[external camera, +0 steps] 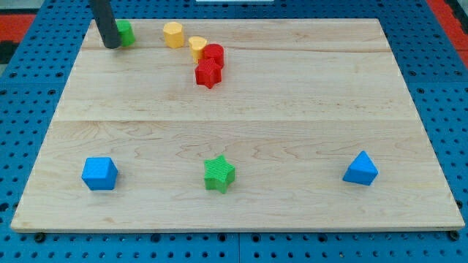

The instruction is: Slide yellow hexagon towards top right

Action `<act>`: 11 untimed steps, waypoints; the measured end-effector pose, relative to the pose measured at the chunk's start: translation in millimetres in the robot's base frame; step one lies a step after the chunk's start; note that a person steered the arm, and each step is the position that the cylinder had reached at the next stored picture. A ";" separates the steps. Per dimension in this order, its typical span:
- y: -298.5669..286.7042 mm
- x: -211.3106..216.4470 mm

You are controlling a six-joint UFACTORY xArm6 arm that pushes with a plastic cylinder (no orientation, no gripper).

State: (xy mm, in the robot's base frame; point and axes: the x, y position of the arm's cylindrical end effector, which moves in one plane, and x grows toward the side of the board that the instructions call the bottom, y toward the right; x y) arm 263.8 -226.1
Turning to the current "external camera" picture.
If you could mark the green star block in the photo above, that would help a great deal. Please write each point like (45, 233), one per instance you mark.
(219, 174)

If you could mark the blue cube block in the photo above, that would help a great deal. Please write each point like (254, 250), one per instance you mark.
(99, 173)

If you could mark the blue triangle block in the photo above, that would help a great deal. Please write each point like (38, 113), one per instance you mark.
(362, 170)

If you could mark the yellow hexagon block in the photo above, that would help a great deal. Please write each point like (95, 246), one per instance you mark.
(173, 34)

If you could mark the red cylinder block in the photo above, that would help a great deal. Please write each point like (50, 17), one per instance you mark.
(216, 52)

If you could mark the green cylinder block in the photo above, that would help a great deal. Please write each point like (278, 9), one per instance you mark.
(125, 32)

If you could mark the light wooden board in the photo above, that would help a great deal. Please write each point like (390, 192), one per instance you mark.
(298, 101)

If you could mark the red star block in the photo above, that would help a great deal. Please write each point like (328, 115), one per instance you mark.
(208, 73)

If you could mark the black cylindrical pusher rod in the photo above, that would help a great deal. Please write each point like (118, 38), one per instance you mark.
(106, 23)

